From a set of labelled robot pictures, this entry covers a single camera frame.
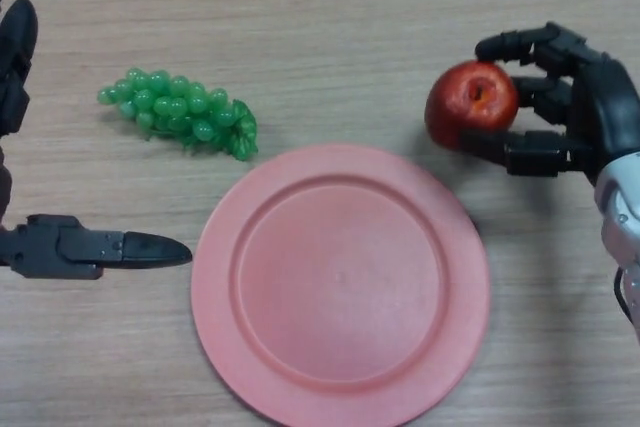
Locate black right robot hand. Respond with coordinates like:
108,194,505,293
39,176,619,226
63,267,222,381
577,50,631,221
459,21,640,191

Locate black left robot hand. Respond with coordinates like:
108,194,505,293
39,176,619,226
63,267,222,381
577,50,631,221
0,0,194,281

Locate red apple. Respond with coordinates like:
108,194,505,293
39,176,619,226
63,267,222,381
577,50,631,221
423,60,520,151

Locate pink round plate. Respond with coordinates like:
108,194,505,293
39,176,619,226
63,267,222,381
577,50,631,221
190,143,491,427

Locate green grape bunch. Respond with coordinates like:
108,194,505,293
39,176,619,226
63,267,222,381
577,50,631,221
96,66,259,163

